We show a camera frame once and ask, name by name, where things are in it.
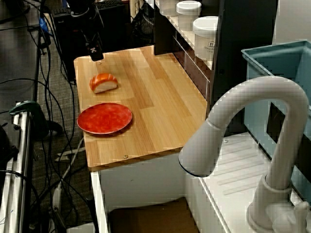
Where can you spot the toy salmon sushi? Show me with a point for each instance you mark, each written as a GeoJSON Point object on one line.
{"type": "Point", "coordinates": [102, 81]}

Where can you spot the wooden countertop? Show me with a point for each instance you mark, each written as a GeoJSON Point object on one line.
{"type": "Point", "coordinates": [136, 179]}

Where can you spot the red round plate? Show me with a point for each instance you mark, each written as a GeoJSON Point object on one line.
{"type": "Point", "coordinates": [104, 119]}

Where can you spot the blue-grey plastic bin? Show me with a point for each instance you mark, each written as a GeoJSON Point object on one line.
{"type": "Point", "coordinates": [257, 65]}

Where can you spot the dark tiled backsplash shelf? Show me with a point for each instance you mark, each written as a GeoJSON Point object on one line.
{"type": "Point", "coordinates": [194, 72]}

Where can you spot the plain white lidded jar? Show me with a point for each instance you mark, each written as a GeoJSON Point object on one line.
{"type": "Point", "coordinates": [188, 14]}

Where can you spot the white toy faucet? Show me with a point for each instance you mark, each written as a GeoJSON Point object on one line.
{"type": "Point", "coordinates": [267, 87]}

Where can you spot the white jar with printed label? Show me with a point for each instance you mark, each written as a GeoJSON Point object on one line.
{"type": "Point", "coordinates": [204, 36]}

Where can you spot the silver metal rail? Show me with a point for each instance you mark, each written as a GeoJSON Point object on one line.
{"type": "Point", "coordinates": [20, 170]}

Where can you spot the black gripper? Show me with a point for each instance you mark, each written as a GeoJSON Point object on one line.
{"type": "Point", "coordinates": [91, 26]}

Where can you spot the blue tape piece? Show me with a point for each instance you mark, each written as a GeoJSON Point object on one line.
{"type": "Point", "coordinates": [43, 24]}

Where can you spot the black upright panel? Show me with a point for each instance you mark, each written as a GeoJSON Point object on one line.
{"type": "Point", "coordinates": [243, 36]}

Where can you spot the green clamp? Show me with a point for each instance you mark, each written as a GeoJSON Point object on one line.
{"type": "Point", "coordinates": [26, 106]}

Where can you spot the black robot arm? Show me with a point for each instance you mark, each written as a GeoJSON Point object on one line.
{"type": "Point", "coordinates": [77, 6]}

